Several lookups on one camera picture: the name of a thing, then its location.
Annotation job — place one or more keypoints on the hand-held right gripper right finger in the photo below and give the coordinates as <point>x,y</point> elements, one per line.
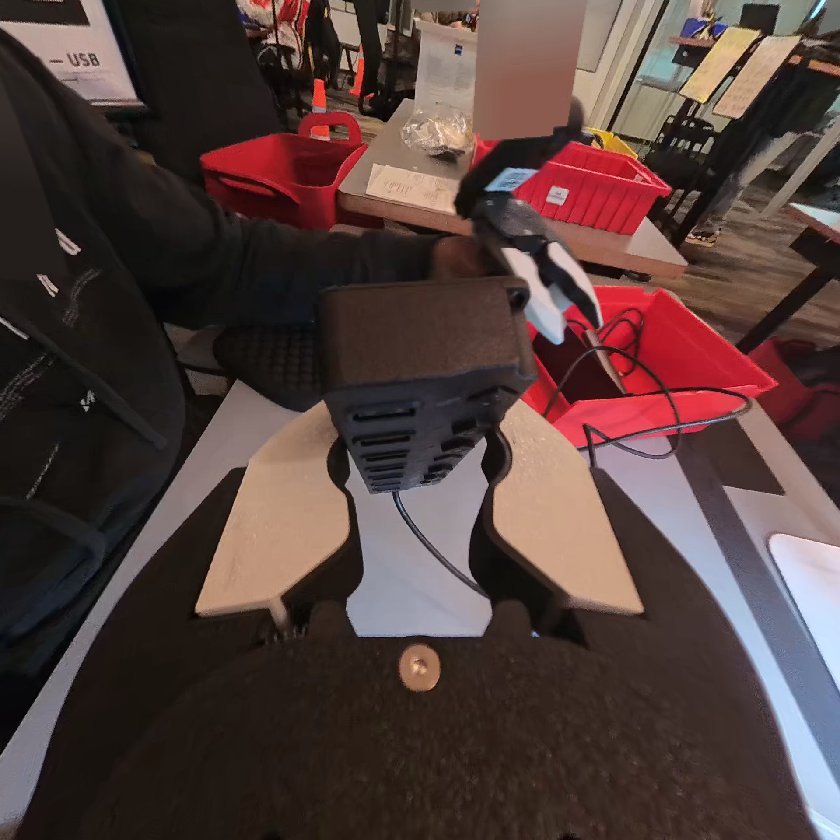
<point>558,531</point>

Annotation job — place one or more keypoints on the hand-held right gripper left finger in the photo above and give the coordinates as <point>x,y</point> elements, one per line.
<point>282,525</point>

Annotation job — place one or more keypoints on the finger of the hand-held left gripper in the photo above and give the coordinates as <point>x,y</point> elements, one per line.
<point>574,275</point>
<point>541,302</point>

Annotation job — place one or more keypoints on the black usb hub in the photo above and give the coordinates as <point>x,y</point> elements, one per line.
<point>420,334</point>

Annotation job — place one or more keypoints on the red plastic bin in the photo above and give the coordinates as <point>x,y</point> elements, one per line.
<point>689,354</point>

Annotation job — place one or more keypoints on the person's left forearm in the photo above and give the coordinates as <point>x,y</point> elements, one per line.
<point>262,262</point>

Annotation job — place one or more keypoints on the person's left hand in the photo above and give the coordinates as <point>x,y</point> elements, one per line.
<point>463,259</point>

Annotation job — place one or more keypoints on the black bin divider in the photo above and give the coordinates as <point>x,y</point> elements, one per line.
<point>577,367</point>

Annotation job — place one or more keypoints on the red ribbed bin white label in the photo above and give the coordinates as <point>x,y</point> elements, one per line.
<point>590,190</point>

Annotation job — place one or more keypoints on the white paper sheet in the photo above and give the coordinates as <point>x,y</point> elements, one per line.
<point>410,187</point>

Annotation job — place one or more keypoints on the clear plastic bag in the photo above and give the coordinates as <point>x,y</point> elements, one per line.
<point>436,134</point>

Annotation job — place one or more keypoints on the yellow plastic bin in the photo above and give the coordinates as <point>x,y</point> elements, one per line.
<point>613,141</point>

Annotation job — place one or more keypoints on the black chair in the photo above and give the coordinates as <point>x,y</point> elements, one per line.
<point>679,170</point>

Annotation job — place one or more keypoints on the white printed box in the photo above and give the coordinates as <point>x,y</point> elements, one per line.
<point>446,65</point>

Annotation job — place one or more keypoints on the orange traffic cone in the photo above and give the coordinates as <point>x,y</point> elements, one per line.
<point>359,72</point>
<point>319,108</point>

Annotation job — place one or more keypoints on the red plastic basket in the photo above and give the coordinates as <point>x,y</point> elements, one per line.
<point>282,177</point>

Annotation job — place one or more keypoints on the red bag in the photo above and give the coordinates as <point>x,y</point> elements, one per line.
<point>794,394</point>

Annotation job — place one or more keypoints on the easel board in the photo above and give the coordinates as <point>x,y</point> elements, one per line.
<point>754,79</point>
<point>718,65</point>

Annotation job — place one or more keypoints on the black backpack yellow trim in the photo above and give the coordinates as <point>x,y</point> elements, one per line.
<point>321,39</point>

